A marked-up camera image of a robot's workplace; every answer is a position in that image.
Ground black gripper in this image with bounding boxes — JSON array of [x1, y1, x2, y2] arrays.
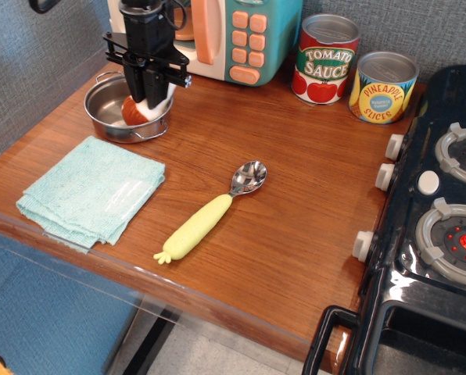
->
[[103, 5, 191, 109]]

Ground brown white plush mushroom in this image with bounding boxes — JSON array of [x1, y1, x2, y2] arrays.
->
[[121, 84, 177, 126]]

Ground small steel pot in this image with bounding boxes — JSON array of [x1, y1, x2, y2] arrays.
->
[[84, 70, 174, 144]]

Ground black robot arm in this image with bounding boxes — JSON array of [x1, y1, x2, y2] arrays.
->
[[103, 1, 191, 109]]

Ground light blue folded cloth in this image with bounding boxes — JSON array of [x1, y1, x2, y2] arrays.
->
[[16, 137, 166, 254]]

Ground tomato sauce can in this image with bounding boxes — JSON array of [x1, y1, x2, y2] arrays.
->
[[292, 13, 360, 105]]

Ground pineapple slices can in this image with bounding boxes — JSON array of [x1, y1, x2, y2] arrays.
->
[[349, 51, 419, 124]]

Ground black toy stove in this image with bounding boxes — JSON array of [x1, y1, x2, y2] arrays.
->
[[303, 65, 466, 374]]

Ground black braided cable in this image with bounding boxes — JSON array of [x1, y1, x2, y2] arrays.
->
[[27, 0, 62, 16]]

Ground spoon with yellow handle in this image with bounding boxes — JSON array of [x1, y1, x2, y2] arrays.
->
[[153, 161, 267, 265]]

